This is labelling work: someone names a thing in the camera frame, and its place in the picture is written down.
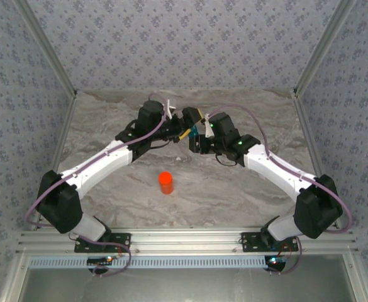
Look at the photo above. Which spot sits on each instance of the teal L-shaped block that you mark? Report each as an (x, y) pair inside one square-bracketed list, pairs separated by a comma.
[(194, 131)]

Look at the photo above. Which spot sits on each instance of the orange bottle cap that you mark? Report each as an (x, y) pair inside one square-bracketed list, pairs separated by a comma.
[(164, 177)]

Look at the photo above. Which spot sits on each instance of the orange pill bottle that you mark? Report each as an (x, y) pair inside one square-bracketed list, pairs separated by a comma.
[(166, 188)]

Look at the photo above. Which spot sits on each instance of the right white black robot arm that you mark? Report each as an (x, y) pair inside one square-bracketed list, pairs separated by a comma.
[(271, 166)]

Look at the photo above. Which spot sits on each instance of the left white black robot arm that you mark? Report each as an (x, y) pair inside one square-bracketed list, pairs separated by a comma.
[(102, 160)]

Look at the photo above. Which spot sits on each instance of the small circuit board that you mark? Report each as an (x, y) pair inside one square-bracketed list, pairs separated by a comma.
[(98, 260), (276, 260)]

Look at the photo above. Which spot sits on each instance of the grey metal panel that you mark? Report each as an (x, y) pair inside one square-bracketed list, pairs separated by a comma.
[(183, 286)]

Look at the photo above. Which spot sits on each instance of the aluminium frame bar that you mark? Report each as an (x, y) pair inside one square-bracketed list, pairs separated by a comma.
[(13, 280), (310, 132), (49, 47), (355, 280), (64, 132), (323, 47)]

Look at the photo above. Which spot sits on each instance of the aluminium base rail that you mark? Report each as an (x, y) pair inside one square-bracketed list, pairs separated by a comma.
[(183, 240)]

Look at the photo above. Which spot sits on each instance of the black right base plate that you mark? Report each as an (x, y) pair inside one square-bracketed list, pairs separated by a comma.
[(249, 242)]

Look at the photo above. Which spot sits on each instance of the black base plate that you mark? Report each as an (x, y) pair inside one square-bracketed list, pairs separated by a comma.
[(249, 242), (120, 240)]

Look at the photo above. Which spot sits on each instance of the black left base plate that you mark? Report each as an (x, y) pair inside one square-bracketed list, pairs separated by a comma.
[(120, 240)]

